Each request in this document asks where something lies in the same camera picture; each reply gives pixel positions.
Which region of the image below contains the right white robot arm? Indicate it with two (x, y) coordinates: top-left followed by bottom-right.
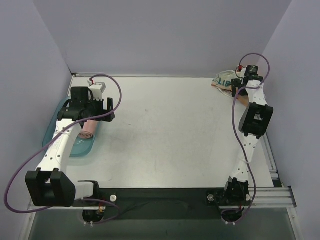
(221, 65), (274, 206)

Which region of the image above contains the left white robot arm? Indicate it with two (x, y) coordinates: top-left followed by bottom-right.
(25, 82), (115, 207)

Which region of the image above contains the white rabbit print towel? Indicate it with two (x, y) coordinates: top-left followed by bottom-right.
(211, 68), (246, 98)

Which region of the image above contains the teal plastic tray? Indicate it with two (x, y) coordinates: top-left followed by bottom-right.
(42, 96), (100, 158)

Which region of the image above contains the orange polka dot towel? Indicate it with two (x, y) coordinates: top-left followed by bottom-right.
(237, 95), (249, 107)

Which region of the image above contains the pink rolled towel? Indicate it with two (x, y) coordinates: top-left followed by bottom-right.
(78, 120), (98, 139)

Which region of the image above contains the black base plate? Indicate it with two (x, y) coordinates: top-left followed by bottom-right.
(72, 186), (251, 221)

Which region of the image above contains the aluminium front rail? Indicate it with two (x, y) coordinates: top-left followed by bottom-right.
(252, 187), (297, 209)

